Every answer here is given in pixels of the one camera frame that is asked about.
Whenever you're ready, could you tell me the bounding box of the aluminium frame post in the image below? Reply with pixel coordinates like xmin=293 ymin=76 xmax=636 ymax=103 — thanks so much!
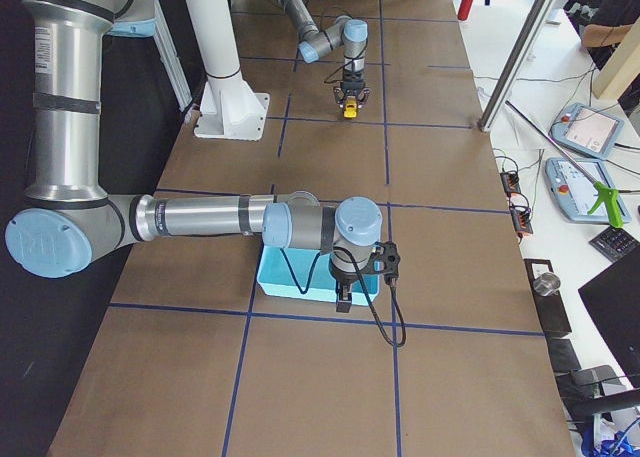
xmin=478 ymin=0 xmax=556 ymax=132

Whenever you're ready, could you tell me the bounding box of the yellow beetle toy car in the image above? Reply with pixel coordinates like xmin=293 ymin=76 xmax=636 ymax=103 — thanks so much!
xmin=341 ymin=96 xmax=359 ymax=120

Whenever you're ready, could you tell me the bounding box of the seated person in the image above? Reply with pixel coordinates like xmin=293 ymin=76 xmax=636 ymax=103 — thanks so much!
xmin=581 ymin=0 xmax=639 ymax=70

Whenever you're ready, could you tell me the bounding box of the black calculator keypad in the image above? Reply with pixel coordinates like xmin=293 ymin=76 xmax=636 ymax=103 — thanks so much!
xmin=589 ymin=226 xmax=639 ymax=262

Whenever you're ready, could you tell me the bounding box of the upper teach pendant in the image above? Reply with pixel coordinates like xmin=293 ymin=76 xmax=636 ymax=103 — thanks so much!
xmin=551 ymin=103 xmax=624 ymax=160

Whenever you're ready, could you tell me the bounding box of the white camera stand post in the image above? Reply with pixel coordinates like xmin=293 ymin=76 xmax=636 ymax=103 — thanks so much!
xmin=186 ymin=0 xmax=270 ymax=141

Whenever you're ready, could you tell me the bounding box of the orange black connector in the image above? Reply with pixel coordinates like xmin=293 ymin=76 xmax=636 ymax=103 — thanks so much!
xmin=500 ymin=170 xmax=521 ymax=196
xmin=509 ymin=204 xmax=533 ymax=237

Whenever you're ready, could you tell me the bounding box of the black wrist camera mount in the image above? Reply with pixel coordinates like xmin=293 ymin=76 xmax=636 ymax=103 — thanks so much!
xmin=361 ymin=241 xmax=401 ymax=281

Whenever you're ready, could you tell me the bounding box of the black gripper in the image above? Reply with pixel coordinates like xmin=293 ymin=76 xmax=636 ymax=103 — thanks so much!
xmin=329 ymin=264 xmax=362 ymax=313
xmin=333 ymin=69 xmax=370 ymax=110

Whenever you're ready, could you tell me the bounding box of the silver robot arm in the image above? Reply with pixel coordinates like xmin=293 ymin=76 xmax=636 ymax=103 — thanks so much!
xmin=5 ymin=0 xmax=397 ymax=312
xmin=277 ymin=0 xmax=370 ymax=119

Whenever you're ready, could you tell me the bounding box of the silver metal cup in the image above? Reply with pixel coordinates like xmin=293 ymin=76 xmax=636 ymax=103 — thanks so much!
xmin=532 ymin=272 xmax=561 ymax=297

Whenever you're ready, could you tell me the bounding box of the upper orange black connector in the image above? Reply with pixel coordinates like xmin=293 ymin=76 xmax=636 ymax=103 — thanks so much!
xmin=500 ymin=170 xmax=521 ymax=196

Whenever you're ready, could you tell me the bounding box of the teach pendant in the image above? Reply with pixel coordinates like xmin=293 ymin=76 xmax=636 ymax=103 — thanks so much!
xmin=545 ymin=157 xmax=631 ymax=224
xmin=551 ymin=103 xmax=624 ymax=160

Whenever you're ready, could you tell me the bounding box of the green handled grabber stick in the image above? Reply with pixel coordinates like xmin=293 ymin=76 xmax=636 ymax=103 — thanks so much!
xmin=506 ymin=100 xmax=623 ymax=228

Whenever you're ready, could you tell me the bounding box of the lower orange black connector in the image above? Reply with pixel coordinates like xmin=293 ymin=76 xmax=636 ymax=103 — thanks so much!
xmin=509 ymin=204 xmax=533 ymax=237

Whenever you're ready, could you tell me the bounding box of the turquoise plastic bin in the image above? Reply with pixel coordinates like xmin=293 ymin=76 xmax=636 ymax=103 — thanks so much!
xmin=256 ymin=245 xmax=383 ymax=308

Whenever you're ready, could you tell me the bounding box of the lower teach pendant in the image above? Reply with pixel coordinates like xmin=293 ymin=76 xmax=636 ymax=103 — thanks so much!
xmin=545 ymin=157 xmax=631 ymax=224

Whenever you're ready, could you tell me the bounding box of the black flat box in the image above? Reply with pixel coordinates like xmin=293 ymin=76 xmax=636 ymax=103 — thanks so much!
xmin=524 ymin=258 xmax=572 ymax=338

